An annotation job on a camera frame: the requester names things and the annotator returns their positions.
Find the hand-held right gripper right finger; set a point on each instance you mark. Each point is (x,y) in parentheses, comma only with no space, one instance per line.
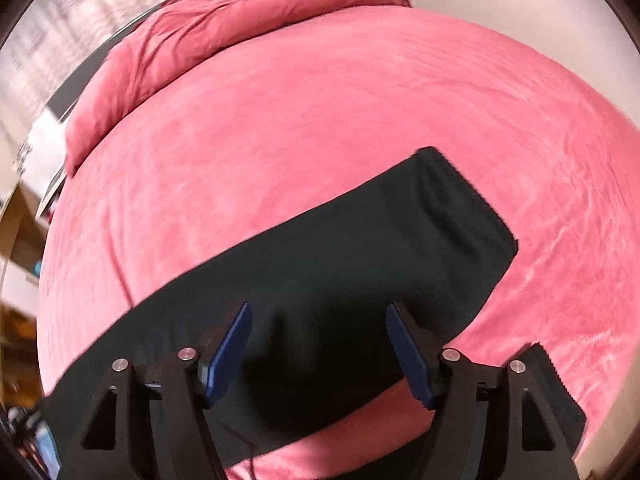
(407,355)

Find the pink pillow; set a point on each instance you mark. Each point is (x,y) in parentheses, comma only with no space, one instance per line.
(200,25)

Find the wooden shelf unit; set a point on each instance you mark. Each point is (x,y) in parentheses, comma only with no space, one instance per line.
(22,220)

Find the dark bed headboard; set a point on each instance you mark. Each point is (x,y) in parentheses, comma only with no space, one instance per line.
(87,77)

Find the white box with black print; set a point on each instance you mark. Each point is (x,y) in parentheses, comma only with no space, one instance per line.
(47,135)

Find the black pants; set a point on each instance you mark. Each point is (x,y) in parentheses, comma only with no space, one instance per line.
(320,270)

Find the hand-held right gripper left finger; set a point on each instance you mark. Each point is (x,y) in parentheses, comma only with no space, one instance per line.
(227,355)

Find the pink bed blanket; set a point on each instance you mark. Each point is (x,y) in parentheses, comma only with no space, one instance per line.
(300,135)

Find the white patterned curtain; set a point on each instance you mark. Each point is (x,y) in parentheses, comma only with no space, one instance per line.
(65,15)

